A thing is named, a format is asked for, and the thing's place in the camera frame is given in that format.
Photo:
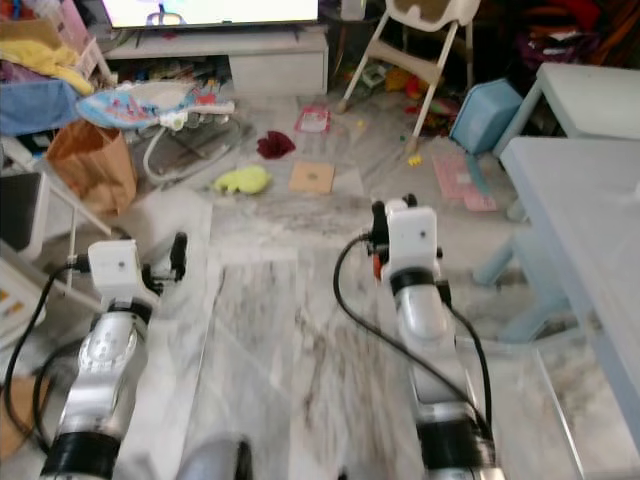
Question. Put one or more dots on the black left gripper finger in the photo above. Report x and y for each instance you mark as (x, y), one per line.
(179, 255)

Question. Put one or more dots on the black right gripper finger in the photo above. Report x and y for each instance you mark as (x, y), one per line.
(379, 215)
(410, 200)

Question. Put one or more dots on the pink floor mat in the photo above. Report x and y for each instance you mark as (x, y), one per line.
(460, 180)

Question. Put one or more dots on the square cardboard piece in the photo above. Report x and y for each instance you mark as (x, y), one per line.
(311, 178)

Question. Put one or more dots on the yellow green plush toy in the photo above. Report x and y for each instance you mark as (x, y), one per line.
(243, 180)

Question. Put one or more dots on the light blue plastic stool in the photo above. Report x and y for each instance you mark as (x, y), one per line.
(485, 115)

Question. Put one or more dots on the pink book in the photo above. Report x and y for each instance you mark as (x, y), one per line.
(312, 118)

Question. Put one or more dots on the brown paper bag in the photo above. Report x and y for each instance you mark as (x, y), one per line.
(92, 170)

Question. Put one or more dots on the dark red cloth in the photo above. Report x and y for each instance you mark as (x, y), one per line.
(276, 145)

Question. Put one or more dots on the white rack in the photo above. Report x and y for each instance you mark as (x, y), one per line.
(15, 295)

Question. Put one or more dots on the colourful baby bouncer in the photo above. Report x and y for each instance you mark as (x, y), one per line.
(150, 106)

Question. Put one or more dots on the white chair with black seat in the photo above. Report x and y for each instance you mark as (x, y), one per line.
(20, 210)

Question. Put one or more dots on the light blue plastic table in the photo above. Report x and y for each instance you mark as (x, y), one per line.
(580, 230)
(590, 95)

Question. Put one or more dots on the white baby high chair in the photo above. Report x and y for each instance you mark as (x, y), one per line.
(430, 20)

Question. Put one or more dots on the white television cabinet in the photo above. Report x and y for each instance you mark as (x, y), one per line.
(275, 65)

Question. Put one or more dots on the grey robot left leg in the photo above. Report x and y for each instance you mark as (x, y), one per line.
(215, 460)

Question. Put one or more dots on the brown cardboard box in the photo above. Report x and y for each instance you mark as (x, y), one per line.
(12, 415)

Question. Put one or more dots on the blue fabric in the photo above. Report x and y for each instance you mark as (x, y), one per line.
(35, 105)

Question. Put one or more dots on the yellow towel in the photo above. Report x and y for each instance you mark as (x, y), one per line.
(45, 58)

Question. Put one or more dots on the pink child chair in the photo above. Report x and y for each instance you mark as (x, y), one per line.
(82, 35)

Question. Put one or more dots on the bright television screen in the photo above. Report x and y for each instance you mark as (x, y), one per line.
(210, 10)

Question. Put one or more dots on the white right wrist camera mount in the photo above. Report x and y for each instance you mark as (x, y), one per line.
(412, 238)

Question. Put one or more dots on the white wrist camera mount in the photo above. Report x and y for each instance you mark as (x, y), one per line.
(117, 268)
(412, 238)

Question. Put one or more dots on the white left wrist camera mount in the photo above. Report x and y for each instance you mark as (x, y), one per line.
(117, 268)

